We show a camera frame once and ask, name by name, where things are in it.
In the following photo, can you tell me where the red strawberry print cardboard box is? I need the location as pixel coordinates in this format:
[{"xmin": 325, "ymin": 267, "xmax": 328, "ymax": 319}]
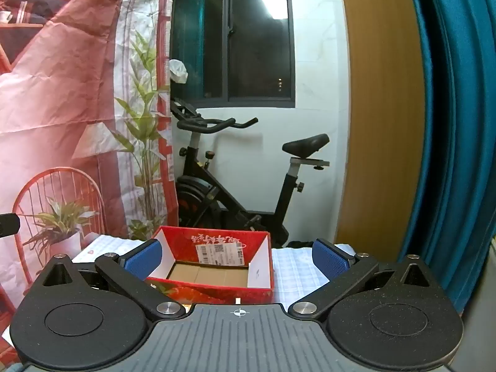
[{"xmin": 145, "ymin": 225, "xmax": 275, "ymax": 306}]

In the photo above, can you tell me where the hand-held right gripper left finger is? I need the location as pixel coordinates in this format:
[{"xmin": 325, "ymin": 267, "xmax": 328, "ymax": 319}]
[{"xmin": 35, "ymin": 239, "xmax": 187, "ymax": 321}]

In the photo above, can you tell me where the dark glass window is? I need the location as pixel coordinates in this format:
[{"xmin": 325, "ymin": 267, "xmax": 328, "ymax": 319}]
[{"xmin": 170, "ymin": 0, "xmax": 296, "ymax": 109}]

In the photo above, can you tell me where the printed red backdrop cloth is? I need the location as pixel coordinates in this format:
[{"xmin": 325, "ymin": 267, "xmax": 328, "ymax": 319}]
[{"xmin": 0, "ymin": 0, "xmax": 179, "ymax": 312}]

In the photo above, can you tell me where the blue curtain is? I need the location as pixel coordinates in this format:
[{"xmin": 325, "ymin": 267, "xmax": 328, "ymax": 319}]
[{"xmin": 397, "ymin": 0, "xmax": 496, "ymax": 314}]

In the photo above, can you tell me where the black exercise bike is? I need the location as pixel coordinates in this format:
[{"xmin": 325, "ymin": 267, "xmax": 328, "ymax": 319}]
[{"xmin": 170, "ymin": 97, "xmax": 331, "ymax": 249}]

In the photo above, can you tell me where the white hanging cloth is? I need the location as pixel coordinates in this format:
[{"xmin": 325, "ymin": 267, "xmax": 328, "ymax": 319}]
[{"xmin": 168, "ymin": 58, "xmax": 189, "ymax": 85}]

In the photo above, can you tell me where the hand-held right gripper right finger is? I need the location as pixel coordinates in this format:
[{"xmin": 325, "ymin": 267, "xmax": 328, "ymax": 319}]
[{"xmin": 289, "ymin": 238, "xmax": 440, "ymax": 321}]

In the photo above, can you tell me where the blue checked strawberry bed sheet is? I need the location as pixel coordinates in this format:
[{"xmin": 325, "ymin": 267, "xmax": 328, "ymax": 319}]
[{"xmin": 0, "ymin": 234, "xmax": 404, "ymax": 357}]

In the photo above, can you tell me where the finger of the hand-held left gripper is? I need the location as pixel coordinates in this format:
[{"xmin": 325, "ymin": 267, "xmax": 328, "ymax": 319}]
[{"xmin": 0, "ymin": 213, "xmax": 21, "ymax": 238}]

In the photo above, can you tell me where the wooden door panel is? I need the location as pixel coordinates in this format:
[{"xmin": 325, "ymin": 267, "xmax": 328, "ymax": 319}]
[{"xmin": 334, "ymin": 0, "xmax": 435, "ymax": 265}]

